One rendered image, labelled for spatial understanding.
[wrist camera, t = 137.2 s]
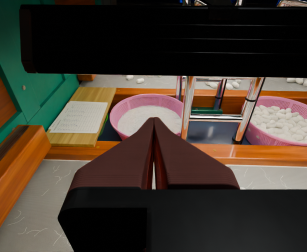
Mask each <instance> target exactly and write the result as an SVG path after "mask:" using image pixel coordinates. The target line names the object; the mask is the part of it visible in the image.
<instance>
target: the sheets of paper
mask: <svg viewBox="0 0 307 252"><path fill-rule="evenodd" d="M107 105H108V102H88V101H70V102H69V103H67V105H66V106H65V108H64V109H63V111H62V112H61V113H60V114H59V116H58V117H57V118H56V119H55V121H54V122H53V123H52V124H51V126H50V127H49V128H48V129H49V130H51V131H50V133H90V134H96V133H97V132H98V131H99V127H100V124H101V121H102V118H103V116H104V113H105V110H106V108H107Z"/></svg>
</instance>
